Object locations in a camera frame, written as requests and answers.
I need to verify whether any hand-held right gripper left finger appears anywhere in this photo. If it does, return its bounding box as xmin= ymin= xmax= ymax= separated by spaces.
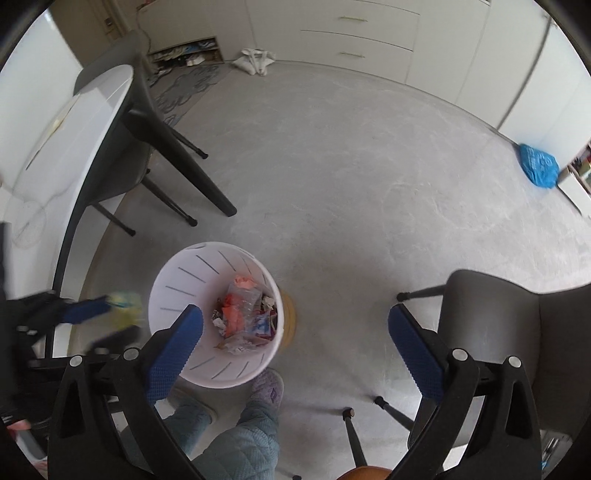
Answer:
xmin=47 ymin=305 xmax=206 ymax=480

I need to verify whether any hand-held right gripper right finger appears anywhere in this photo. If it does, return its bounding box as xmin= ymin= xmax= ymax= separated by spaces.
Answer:
xmin=388 ymin=305 xmax=543 ymax=480

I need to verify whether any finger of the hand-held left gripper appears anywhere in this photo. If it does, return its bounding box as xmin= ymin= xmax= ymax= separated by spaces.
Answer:
xmin=28 ymin=324 xmax=141 ymax=367
xmin=16 ymin=292 xmax=112 ymax=326

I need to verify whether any yellow paper ball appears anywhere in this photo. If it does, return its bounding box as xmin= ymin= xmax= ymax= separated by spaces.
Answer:
xmin=107 ymin=291 xmax=142 ymax=329

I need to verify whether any clear snack bag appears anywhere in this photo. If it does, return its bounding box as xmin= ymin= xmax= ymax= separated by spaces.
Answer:
xmin=216 ymin=335 xmax=269 ymax=357

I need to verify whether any red-orange wrapper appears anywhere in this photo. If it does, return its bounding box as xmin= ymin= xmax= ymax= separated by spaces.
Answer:
xmin=221 ymin=299 xmax=246 ymax=339

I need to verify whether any white trash bin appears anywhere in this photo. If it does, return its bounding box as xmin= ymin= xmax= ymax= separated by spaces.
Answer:
xmin=148 ymin=241 xmax=282 ymax=388

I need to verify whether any clear plastic bottle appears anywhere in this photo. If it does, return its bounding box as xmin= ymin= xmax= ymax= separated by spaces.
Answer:
xmin=226 ymin=281 xmax=265 ymax=325

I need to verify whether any purple slipper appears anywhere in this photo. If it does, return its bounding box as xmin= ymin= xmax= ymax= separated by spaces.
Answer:
xmin=167 ymin=390 xmax=219 ymax=425
xmin=252 ymin=368 xmax=285 ymax=409

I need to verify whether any person's left leg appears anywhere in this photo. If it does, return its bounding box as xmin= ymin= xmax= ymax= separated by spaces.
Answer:
xmin=163 ymin=399 xmax=214 ymax=462

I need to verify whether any person's leg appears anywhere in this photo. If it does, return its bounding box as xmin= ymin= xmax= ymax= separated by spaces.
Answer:
xmin=191 ymin=392 xmax=281 ymax=480
xmin=163 ymin=399 xmax=214 ymax=462

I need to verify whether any grey chair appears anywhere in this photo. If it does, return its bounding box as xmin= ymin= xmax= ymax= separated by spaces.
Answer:
xmin=373 ymin=270 xmax=591 ymax=464
xmin=74 ymin=31 xmax=208 ymax=237

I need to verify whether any person's right leg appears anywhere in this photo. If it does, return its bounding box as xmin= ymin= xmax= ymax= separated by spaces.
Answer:
xmin=191 ymin=392 xmax=281 ymax=480

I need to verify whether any yellow round object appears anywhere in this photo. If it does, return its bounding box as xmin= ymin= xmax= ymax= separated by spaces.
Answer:
xmin=276 ymin=288 xmax=302 ymax=357

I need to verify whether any brown wooden chair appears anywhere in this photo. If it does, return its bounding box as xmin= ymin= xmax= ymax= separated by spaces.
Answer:
xmin=336 ymin=407 xmax=394 ymax=480

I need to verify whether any black table leg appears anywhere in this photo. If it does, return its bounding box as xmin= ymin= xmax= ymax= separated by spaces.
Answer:
xmin=124 ymin=69 xmax=238 ymax=217

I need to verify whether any blue plastic bag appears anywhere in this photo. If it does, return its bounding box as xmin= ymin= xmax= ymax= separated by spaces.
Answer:
xmin=517 ymin=143 xmax=560 ymax=189

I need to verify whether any grey patterned rug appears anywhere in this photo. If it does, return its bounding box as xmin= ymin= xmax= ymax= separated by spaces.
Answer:
xmin=148 ymin=62 xmax=234 ymax=127

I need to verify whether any shoe shelf niche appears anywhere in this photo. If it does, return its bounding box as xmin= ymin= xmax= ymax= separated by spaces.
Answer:
xmin=148 ymin=37 xmax=225 ymax=75

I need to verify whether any white cloth bag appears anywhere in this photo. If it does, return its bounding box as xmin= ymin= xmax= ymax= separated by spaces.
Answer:
xmin=232 ymin=48 xmax=277 ymax=76

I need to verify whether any white tall cabinet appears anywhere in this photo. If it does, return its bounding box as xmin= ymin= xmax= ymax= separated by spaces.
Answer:
xmin=406 ymin=0 xmax=591 ymax=155

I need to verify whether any drawer cabinet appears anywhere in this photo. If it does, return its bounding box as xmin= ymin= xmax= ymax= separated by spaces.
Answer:
xmin=245 ymin=0 xmax=422 ymax=85

